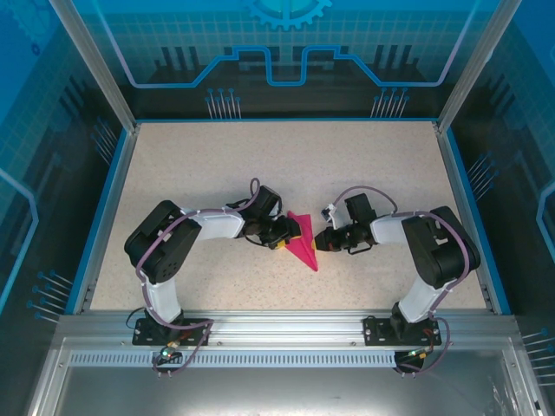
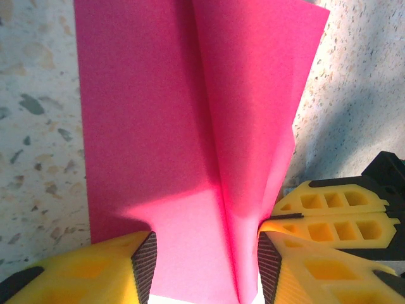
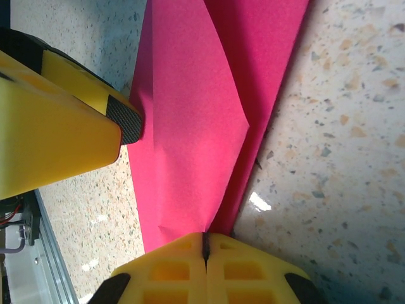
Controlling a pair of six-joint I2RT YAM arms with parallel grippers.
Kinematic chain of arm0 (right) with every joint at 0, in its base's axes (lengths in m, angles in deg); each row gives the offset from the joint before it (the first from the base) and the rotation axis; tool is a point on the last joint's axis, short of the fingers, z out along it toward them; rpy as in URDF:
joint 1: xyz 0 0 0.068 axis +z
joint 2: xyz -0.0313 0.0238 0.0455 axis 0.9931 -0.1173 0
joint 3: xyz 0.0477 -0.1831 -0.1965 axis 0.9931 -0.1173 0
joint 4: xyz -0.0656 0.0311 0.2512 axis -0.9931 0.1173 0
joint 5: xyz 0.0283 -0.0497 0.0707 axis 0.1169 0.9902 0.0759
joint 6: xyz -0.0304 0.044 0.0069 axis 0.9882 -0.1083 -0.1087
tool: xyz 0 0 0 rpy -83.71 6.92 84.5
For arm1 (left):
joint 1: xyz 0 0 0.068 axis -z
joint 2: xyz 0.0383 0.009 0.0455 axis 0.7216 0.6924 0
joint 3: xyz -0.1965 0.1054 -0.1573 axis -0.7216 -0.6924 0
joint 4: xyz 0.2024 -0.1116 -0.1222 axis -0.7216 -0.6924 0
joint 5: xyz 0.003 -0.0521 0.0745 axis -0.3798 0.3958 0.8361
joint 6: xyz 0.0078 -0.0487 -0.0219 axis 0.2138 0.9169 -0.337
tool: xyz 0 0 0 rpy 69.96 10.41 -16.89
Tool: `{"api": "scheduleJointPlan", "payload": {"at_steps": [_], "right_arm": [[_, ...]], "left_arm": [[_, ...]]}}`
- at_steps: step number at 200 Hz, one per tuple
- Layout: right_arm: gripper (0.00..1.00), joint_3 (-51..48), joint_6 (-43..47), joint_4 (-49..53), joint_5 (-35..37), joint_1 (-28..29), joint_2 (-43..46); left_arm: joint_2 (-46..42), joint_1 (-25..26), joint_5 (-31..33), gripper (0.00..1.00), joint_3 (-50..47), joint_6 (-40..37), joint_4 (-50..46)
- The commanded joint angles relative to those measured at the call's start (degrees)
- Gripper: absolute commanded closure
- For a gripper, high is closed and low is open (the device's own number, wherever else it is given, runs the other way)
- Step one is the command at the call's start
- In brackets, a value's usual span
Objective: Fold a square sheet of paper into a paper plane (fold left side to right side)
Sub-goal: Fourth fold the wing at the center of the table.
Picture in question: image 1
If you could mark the aluminium frame post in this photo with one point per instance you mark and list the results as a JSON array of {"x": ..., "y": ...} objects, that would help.
[
  {"x": 468, "y": 65},
  {"x": 96, "y": 65}
]

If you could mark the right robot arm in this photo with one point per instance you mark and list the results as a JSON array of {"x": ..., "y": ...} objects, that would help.
[{"x": 442, "y": 247}]

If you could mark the long aluminium base rail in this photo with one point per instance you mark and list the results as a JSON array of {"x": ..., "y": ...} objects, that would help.
[{"x": 282, "y": 323}]

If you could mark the aluminium side rail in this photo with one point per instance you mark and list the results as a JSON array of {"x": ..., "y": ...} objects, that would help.
[
  {"x": 465, "y": 216},
  {"x": 111, "y": 216}
]

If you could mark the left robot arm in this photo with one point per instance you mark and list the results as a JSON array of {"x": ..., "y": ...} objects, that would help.
[{"x": 165, "y": 242}]

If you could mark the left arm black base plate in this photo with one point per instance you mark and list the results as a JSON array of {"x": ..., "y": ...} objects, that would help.
[{"x": 195, "y": 331}]

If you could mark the grey metal bench tray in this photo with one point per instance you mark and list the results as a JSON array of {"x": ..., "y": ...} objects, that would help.
[{"x": 282, "y": 392}]

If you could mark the pink paper sheet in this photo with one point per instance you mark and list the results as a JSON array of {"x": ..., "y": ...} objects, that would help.
[{"x": 307, "y": 253}]

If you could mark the brass connector with green light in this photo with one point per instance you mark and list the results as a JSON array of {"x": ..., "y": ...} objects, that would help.
[
  {"x": 418, "y": 353},
  {"x": 170, "y": 349}
]

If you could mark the blue table border strip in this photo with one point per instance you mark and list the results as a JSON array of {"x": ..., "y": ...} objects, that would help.
[
  {"x": 101, "y": 216},
  {"x": 475, "y": 216}
]

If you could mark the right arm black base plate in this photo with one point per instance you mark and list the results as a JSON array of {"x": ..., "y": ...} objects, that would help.
[{"x": 377, "y": 331}]

